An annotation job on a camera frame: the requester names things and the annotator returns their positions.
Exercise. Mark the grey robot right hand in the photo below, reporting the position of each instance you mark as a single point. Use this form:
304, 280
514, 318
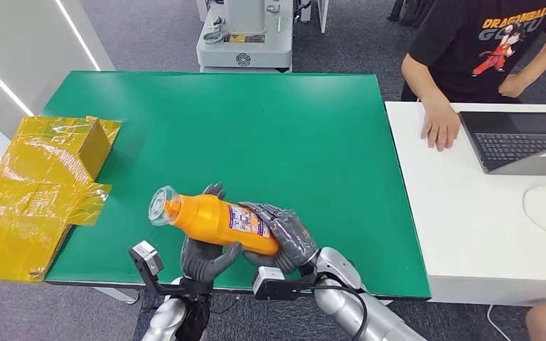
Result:
292, 240

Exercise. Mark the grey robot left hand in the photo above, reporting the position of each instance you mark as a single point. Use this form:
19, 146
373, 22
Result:
202, 263

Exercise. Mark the orange plastic bottle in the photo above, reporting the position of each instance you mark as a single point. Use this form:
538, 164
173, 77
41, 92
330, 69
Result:
207, 219

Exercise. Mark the grey white robot base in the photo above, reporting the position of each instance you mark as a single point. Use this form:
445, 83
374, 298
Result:
244, 47

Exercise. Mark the person's right forearm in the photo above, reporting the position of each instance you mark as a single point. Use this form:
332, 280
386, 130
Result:
431, 94

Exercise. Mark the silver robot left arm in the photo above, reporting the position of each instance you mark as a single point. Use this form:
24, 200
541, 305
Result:
167, 320

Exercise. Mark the white table leg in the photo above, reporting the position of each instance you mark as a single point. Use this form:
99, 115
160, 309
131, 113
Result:
117, 295
382, 302

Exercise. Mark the green table mat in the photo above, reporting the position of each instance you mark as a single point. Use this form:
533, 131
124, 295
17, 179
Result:
254, 141

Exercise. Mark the white desk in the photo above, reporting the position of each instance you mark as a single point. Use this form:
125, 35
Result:
471, 226

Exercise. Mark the yellow taped cardboard box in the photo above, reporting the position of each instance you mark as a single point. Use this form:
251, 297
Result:
37, 188

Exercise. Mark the person's right hand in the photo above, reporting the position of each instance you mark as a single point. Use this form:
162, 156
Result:
440, 127

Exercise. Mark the person's hand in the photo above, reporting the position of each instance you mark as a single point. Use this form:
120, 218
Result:
440, 127
512, 86

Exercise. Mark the white furniture panel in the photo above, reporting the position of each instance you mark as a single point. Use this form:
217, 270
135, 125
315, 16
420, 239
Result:
322, 14

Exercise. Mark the dark grey laptop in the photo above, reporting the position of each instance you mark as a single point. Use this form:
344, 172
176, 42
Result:
513, 141

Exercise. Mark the person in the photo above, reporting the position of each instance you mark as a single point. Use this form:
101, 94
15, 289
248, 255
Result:
456, 47

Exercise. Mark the person's left hand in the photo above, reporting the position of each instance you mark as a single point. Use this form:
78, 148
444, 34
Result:
512, 86

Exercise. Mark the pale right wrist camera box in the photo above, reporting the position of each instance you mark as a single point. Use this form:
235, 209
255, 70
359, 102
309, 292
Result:
268, 280

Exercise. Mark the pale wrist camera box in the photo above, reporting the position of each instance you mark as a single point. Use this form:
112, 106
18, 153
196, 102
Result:
268, 280
147, 261

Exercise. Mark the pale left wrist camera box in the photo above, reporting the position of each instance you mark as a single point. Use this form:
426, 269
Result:
147, 261

